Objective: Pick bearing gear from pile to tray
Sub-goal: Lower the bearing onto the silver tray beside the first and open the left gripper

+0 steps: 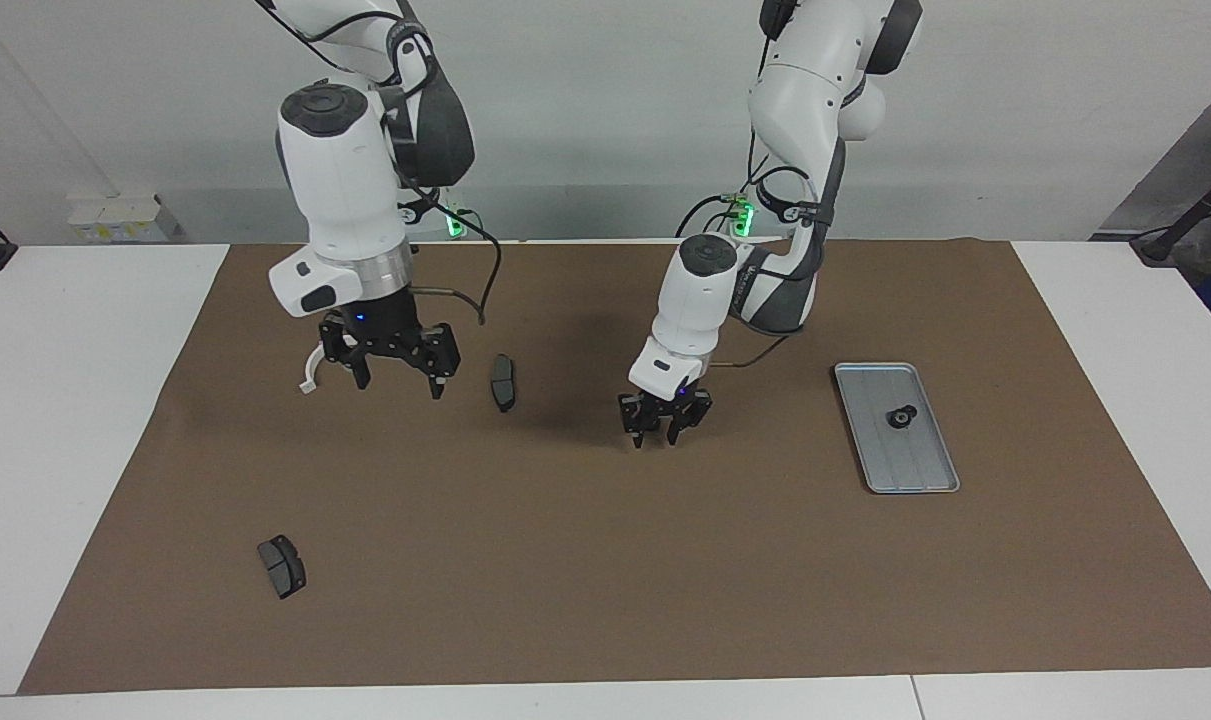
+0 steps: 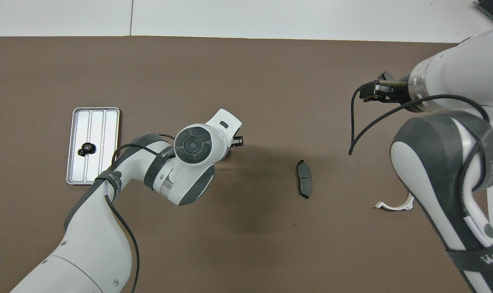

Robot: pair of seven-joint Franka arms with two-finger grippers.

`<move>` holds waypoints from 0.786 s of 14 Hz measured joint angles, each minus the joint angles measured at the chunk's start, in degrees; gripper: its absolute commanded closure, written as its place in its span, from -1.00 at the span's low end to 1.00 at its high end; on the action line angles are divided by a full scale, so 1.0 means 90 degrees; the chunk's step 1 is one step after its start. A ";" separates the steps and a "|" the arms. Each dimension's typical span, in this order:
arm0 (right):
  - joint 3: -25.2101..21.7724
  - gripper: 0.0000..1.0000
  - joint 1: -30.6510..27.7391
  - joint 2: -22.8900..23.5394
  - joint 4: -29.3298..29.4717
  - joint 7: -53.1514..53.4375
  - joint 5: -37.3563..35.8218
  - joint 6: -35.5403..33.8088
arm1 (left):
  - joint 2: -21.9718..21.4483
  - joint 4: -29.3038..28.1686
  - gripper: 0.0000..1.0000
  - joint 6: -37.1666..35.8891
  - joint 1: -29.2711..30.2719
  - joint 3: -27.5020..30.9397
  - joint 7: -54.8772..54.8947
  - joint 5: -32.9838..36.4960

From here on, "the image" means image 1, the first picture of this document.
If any silver metal tray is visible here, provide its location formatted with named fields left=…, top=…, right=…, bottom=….
left=833, top=362, right=962, bottom=496

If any brown table mat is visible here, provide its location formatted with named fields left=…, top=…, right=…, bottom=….
left=17, top=238, right=1211, bottom=696

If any black stand pole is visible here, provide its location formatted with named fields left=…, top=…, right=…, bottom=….
left=1130, top=160, right=1211, bottom=266

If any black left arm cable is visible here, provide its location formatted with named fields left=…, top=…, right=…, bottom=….
left=705, top=100, right=846, bottom=367

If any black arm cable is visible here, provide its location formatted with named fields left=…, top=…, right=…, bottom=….
left=705, top=100, right=846, bottom=367
left=260, top=0, right=504, bottom=327

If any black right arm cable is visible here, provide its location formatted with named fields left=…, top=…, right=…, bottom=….
left=260, top=0, right=504, bottom=327

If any black base power cable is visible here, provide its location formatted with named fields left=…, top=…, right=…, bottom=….
left=675, top=190, right=756, bottom=239

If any white wall socket box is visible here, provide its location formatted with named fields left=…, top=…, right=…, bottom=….
left=67, top=192, right=178, bottom=244

